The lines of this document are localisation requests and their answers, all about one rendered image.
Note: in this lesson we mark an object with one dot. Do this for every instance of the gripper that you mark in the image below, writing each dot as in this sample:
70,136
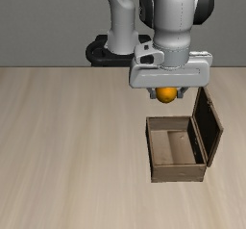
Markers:
169,74

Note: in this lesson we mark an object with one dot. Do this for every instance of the orange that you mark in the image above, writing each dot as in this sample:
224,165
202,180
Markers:
166,95

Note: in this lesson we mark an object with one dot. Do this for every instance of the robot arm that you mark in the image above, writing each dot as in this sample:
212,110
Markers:
173,18

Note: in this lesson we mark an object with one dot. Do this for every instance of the brown wooden box lid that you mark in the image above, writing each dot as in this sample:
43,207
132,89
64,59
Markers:
207,125

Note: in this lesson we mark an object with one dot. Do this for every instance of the brown wooden box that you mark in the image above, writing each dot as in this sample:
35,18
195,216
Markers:
174,149

